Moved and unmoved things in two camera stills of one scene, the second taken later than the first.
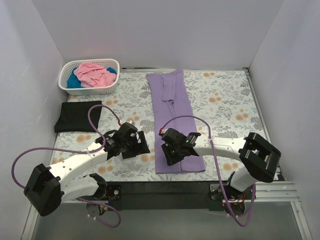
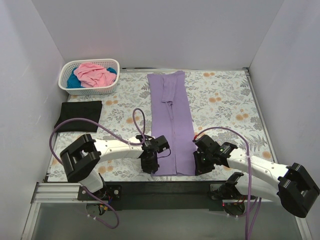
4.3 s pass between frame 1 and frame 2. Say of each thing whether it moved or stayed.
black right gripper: moved
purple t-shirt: stayed
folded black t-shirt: stayed
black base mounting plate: stayed
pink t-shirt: stayed
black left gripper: moved
